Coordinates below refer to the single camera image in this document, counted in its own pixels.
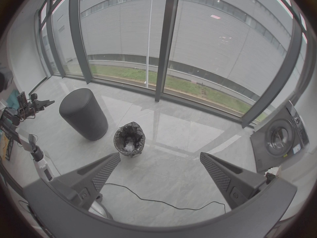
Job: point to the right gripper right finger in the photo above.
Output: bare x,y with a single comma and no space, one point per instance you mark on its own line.
230,182

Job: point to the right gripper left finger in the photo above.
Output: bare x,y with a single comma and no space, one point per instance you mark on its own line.
91,177

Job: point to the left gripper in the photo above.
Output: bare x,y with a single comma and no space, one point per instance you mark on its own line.
37,105

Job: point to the black plastic bag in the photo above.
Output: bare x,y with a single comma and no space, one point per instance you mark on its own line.
118,135

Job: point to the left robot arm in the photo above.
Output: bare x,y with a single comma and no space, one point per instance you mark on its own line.
27,140

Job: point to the white laundry basket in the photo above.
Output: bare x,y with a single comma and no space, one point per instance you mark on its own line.
275,170

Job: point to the dark grey round stool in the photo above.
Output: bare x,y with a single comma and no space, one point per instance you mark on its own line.
84,118

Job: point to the crumpled white paper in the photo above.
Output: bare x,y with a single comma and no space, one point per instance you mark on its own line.
129,146

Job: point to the grey washing machine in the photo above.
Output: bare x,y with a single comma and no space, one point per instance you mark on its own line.
277,137

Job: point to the window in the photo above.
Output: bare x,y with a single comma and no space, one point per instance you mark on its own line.
167,46

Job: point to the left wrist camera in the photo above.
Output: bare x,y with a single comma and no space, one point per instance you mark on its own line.
22,99

